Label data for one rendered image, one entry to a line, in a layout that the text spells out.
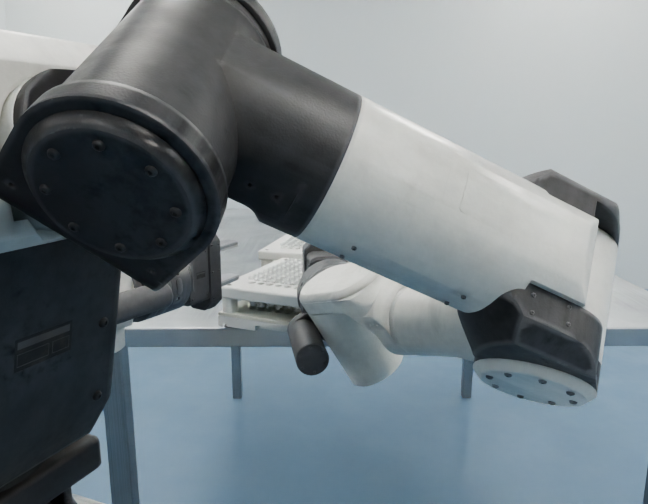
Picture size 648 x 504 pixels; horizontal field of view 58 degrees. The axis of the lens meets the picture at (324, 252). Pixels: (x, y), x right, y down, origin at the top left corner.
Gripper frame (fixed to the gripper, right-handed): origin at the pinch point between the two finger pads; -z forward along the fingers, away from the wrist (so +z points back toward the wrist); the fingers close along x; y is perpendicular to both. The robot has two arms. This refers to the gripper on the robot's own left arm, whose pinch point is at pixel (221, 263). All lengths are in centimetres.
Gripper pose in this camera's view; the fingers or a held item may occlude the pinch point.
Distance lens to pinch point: 91.2
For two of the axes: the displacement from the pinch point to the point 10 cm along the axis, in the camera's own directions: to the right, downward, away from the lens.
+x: 0.0, 9.8, 2.1
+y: 8.5, 1.1, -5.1
